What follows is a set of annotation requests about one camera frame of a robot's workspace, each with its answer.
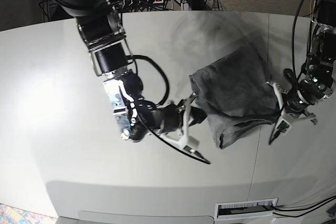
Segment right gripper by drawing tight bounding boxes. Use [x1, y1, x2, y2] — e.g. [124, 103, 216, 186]
[151, 104, 207, 134]

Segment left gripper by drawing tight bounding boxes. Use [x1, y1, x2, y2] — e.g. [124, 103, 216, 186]
[285, 89, 310, 115]

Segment grey T-shirt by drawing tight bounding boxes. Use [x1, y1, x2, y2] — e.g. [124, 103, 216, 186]
[189, 46, 279, 150]

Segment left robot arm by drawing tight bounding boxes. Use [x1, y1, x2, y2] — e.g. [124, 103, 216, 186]
[281, 0, 335, 116]

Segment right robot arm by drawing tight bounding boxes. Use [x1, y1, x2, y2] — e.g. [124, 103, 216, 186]
[53, 0, 206, 142]

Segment black power strip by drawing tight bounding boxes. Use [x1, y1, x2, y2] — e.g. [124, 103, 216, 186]
[122, 0, 167, 9]

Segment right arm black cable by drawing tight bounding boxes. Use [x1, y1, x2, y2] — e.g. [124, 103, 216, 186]
[125, 55, 212, 166]

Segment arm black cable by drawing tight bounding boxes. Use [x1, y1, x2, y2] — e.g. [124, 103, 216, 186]
[268, 0, 320, 146]
[125, 55, 212, 166]

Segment table cable grommet slot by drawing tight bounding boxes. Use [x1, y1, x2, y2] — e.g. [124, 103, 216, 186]
[214, 198, 278, 221]

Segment black cables at table edge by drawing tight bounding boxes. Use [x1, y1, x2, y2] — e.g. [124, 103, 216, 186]
[271, 195, 336, 218]

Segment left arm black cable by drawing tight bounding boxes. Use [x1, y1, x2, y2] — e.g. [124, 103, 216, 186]
[268, 0, 320, 146]

